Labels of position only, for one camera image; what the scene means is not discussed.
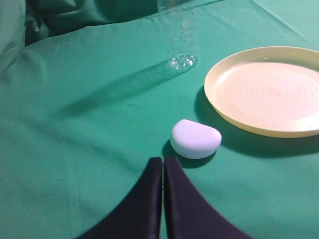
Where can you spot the green table cloth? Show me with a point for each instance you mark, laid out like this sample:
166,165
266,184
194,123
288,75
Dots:
86,99

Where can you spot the pale yellow round plate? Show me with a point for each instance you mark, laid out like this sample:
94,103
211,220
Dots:
270,91

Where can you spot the white rounded plastic case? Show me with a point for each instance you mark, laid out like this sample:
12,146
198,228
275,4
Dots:
193,140

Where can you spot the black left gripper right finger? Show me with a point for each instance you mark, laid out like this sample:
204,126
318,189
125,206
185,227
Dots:
187,214

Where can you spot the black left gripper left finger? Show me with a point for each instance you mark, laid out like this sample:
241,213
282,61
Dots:
138,215

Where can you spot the clear plastic bottle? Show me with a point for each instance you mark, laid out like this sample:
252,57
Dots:
178,23

